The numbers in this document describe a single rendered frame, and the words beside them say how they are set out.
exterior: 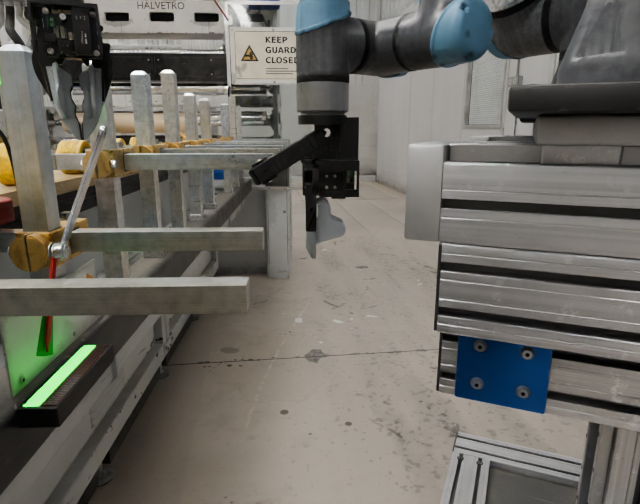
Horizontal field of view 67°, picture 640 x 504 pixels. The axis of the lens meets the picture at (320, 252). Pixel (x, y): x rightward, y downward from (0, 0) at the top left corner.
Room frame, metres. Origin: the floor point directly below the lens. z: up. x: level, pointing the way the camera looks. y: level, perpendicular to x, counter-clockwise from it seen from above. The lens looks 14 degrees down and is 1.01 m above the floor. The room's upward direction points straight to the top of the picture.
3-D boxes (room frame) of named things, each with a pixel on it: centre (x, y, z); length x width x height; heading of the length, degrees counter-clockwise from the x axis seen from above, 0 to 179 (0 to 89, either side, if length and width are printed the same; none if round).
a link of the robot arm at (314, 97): (0.73, 0.00, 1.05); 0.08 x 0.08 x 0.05
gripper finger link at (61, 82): (0.62, 0.31, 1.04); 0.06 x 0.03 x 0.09; 22
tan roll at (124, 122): (3.26, 1.03, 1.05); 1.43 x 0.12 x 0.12; 92
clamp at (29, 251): (0.69, 0.39, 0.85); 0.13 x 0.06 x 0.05; 2
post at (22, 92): (0.67, 0.39, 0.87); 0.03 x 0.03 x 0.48; 2
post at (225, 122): (2.42, 0.45, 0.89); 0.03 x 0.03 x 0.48; 2
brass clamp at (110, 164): (0.94, 0.40, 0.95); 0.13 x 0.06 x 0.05; 2
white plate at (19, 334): (0.64, 0.37, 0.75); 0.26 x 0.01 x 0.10; 2
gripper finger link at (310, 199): (0.71, 0.01, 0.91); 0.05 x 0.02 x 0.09; 2
